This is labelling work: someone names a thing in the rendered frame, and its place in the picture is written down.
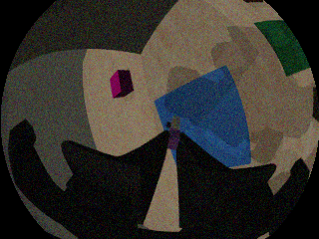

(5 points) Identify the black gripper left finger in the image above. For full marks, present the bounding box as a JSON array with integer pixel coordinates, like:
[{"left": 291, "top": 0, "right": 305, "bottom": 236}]
[{"left": 61, "top": 130, "right": 168, "bottom": 224}]

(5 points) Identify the small magenta block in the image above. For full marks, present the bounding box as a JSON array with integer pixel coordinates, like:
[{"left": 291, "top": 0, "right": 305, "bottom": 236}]
[{"left": 109, "top": 69, "right": 135, "bottom": 99}]

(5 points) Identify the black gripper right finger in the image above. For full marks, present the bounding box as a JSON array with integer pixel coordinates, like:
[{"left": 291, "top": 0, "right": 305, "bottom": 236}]
[{"left": 176, "top": 132, "right": 276, "bottom": 228}]

